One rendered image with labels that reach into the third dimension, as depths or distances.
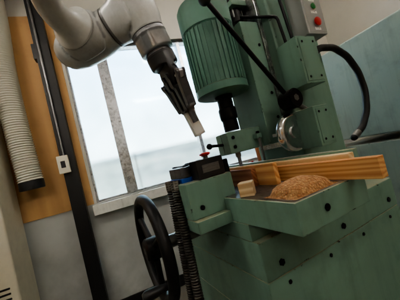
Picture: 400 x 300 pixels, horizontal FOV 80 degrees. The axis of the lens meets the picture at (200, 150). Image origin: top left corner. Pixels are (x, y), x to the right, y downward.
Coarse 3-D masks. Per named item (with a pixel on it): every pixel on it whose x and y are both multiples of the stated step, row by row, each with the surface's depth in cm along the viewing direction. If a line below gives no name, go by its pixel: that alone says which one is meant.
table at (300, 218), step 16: (256, 192) 57; (320, 192) 44; (336, 192) 46; (352, 192) 48; (240, 208) 55; (256, 208) 50; (272, 208) 46; (288, 208) 42; (304, 208) 41; (320, 208) 43; (336, 208) 45; (352, 208) 47; (192, 224) 58; (208, 224) 56; (224, 224) 58; (256, 224) 51; (272, 224) 47; (288, 224) 43; (304, 224) 41; (320, 224) 42
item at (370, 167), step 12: (372, 156) 44; (288, 168) 61; (300, 168) 57; (312, 168) 54; (324, 168) 52; (336, 168) 49; (348, 168) 47; (360, 168) 45; (372, 168) 43; (384, 168) 43
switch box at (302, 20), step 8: (288, 0) 82; (296, 0) 79; (304, 0) 79; (288, 8) 83; (296, 8) 80; (304, 8) 78; (320, 8) 82; (288, 16) 83; (296, 16) 81; (304, 16) 78; (312, 16) 80; (320, 16) 82; (296, 24) 81; (304, 24) 79; (312, 24) 79; (296, 32) 82; (304, 32) 79; (312, 32) 79; (320, 32) 80
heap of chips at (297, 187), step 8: (296, 176) 50; (304, 176) 48; (312, 176) 48; (320, 176) 48; (280, 184) 48; (288, 184) 46; (296, 184) 45; (304, 184) 45; (312, 184) 45; (320, 184) 46; (328, 184) 47; (272, 192) 48; (280, 192) 46; (288, 192) 45; (296, 192) 44; (304, 192) 44; (312, 192) 44
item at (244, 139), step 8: (248, 128) 79; (256, 128) 80; (216, 136) 80; (224, 136) 76; (232, 136) 75; (240, 136) 77; (248, 136) 78; (224, 144) 77; (232, 144) 75; (240, 144) 76; (248, 144) 78; (256, 144) 79; (224, 152) 78; (232, 152) 75; (240, 152) 79
